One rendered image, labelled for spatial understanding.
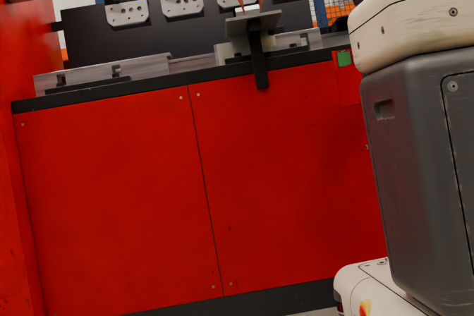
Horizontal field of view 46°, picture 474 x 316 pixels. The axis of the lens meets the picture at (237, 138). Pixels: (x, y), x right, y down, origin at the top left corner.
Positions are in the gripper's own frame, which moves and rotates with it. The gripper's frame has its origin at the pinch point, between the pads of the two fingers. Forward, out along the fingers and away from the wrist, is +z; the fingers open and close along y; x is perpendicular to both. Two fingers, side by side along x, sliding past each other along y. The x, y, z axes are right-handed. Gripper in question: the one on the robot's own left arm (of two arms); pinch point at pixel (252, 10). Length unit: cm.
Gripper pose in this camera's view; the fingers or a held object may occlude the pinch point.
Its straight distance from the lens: 188.9
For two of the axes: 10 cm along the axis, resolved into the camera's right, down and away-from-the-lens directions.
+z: 1.5, 8.6, 4.9
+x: 1.1, 4.8, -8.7
